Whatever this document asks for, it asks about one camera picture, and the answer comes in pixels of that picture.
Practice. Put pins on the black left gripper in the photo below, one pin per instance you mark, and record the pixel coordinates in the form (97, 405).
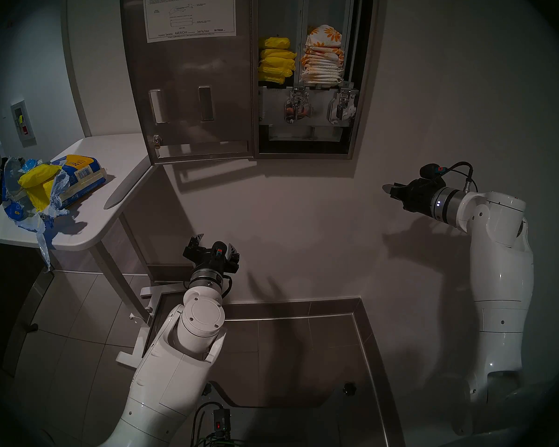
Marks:
(196, 257)

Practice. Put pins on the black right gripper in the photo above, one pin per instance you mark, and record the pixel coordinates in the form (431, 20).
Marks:
(421, 197)

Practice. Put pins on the white overbed table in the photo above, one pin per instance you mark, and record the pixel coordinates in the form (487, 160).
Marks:
(112, 171)

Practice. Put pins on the torn blue plastic wrapper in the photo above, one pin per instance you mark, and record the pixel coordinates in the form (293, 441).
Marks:
(42, 246)

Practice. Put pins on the black box red switch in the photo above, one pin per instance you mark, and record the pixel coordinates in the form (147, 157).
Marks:
(221, 420)

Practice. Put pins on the chrome dispensing lever mechanism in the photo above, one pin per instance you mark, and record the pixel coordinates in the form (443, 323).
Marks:
(298, 107)
(342, 108)

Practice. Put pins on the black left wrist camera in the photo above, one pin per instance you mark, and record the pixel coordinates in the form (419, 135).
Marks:
(218, 253)

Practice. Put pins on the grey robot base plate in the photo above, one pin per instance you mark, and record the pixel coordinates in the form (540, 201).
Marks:
(284, 425)

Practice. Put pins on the steel dispenser cabinet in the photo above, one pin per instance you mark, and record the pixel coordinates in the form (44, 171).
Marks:
(307, 148)

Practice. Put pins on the white instruction sheet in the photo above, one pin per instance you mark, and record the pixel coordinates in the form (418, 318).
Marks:
(191, 13)

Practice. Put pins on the black base knob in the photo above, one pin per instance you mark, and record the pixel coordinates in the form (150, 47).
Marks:
(349, 388)
(207, 389)

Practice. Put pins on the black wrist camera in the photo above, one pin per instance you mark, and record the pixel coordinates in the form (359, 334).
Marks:
(432, 170)
(218, 253)

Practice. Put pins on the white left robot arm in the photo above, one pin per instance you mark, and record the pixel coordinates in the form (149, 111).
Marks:
(167, 381)

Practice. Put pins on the stack of floral pads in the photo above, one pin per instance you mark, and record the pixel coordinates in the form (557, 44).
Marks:
(322, 66)

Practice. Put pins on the dark brown restroom door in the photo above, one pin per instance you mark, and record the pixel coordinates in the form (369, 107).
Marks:
(7, 301)

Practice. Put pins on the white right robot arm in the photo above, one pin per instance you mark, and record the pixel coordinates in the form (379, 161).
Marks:
(498, 264)

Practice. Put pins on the orange floral wrapped pad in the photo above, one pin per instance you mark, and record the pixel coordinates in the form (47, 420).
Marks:
(325, 35)

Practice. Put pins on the blue yellow pad package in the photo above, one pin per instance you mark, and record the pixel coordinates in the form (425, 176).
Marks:
(86, 178)

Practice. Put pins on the black door stopper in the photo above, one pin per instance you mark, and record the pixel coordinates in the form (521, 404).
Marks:
(30, 328)

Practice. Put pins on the steel dispenser door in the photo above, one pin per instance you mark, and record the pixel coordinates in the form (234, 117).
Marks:
(186, 78)

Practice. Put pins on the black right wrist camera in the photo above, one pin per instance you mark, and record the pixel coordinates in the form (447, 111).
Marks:
(432, 170)

